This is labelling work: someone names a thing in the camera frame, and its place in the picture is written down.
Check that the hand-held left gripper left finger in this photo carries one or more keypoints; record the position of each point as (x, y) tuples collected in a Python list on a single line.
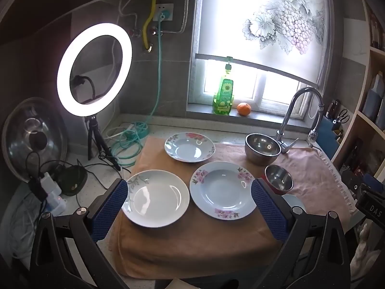
[(111, 207)]

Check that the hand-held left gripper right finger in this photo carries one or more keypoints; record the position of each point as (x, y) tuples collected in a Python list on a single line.
[(267, 210)]

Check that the red steel bowl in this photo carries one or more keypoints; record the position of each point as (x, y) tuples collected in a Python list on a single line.
[(278, 177)]

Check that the floral rim plate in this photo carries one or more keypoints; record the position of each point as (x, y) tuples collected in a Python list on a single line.
[(222, 186), (186, 152)]

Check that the large steel bowl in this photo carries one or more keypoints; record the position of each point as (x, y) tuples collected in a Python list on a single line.
[(261, 156)]

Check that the person's right forearm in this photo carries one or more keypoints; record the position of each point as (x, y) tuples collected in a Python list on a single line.
[(365, 246)]

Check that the light blue bowl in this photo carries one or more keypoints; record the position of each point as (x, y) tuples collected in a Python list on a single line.
[(293, 200)]

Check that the white leaf print plate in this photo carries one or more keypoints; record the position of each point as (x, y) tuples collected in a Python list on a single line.
[(156, 198)]

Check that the black round base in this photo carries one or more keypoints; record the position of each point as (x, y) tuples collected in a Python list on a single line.
[(72, 180)]

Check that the pink fringed towel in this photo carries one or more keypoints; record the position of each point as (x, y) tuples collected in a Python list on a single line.
[(315, 180)]

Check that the white power adapter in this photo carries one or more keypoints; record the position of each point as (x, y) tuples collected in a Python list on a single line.
[(54, 195)]

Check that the black tripod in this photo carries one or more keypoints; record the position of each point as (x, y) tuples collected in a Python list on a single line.
[(93, 132)]

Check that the orange towel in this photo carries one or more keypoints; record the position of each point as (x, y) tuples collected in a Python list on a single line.
[(180, 246)]

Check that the blue knife holder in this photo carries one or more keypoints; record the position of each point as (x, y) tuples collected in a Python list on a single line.
[(327, 132)]

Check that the wooden shelf unit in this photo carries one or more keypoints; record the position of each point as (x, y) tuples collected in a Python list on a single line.
[(365, 117)]

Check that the black scissors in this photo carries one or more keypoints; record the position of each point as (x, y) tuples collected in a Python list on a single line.
[(341, 116)]

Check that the dark blue canister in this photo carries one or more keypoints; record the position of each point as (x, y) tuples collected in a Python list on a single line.
[(381, 111), (371, 96)]

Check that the orange fruit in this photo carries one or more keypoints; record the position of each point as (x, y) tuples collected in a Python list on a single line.
[(244, 109)]

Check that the chrome faucet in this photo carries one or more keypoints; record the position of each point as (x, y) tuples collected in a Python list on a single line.
[(296, 99)]

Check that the grey window sill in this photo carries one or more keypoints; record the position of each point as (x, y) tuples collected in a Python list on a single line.
[(204, 114)]

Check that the green dish soap bottle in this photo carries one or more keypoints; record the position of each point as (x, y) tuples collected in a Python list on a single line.
[(224, 96)]

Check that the steel pot lid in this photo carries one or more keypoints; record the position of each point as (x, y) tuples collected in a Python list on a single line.
[(18, 126)]

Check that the window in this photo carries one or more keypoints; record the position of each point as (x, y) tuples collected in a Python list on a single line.
[(258, 87)]

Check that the grape print roller blind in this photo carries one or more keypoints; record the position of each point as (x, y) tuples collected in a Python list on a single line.
[(234, 21)]

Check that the white wall socket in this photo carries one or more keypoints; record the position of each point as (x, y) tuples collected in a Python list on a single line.
[(168, 9)]

